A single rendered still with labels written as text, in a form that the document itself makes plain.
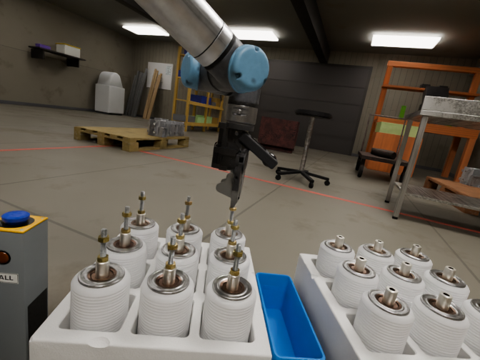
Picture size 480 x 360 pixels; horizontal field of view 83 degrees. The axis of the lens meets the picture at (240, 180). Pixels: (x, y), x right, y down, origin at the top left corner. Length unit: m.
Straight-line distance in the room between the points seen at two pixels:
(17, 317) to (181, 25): 0.59
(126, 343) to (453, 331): 0.59
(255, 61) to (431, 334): 0.61
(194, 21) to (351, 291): 0.63
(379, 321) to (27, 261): 0.66
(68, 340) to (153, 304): 0.14
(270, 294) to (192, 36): 0.73
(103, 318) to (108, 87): 9.43
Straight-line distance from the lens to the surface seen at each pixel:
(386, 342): 0.65
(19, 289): 0.66
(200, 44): 0.48
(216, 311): 0.53
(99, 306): 0.55
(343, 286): 0.72
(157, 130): 3.74
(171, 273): 0.53
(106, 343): 0.55
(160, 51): 10.82
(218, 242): 0.72
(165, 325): 0.54
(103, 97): 9.95
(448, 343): 0.72
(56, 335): 0.58
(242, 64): 0.47
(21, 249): 0.62
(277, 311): 0.94
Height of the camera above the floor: 0.56
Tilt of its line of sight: 13 degrees down
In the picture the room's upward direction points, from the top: 9 degrees clockwise
